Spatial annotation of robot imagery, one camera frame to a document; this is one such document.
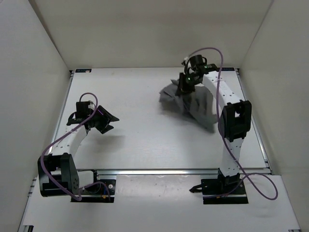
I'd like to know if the aluminium table edge rail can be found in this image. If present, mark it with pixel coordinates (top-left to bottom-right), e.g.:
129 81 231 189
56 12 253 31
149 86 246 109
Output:
96 168 272 175

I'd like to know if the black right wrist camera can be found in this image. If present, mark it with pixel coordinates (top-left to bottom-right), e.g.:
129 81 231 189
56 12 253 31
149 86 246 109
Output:
188 55 207 69

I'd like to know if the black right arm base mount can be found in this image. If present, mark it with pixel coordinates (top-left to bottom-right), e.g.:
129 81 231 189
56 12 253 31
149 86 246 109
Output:
189 178 249 205

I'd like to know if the grey pleated skirt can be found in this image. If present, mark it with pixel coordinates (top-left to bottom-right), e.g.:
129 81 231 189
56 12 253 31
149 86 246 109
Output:
159 79 217 134

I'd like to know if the dark label sticker left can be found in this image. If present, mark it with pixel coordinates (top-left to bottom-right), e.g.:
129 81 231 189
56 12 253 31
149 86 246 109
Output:
75 69 92 73

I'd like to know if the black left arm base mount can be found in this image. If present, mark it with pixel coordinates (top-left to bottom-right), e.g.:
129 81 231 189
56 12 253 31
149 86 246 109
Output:
71 170 116 203

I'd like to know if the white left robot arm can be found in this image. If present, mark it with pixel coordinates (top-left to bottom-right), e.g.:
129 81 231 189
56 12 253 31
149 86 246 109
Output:
38 101 119 197

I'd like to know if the dark label sticker right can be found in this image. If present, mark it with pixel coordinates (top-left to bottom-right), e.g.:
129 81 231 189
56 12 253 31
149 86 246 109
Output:
222 67 235 72

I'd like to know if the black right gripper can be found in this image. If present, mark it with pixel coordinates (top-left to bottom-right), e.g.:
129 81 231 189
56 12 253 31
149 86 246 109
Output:
176 72 201 97

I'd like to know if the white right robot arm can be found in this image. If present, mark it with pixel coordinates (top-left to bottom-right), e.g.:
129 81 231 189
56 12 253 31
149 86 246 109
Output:
176 65 252 194

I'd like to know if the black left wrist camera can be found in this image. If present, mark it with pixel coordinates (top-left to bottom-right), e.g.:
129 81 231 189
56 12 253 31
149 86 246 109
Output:
75 101 93 120

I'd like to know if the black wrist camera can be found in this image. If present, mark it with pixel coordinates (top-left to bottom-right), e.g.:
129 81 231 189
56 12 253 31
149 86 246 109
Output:
75 101 93 120
188 55 207 69

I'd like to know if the dark label sticker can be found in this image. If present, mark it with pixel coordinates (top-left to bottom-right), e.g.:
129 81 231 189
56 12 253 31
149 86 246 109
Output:
75 69 92 73
222 67 235 72

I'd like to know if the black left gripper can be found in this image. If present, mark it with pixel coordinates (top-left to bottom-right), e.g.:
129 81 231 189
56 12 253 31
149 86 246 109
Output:
89 104 119 133

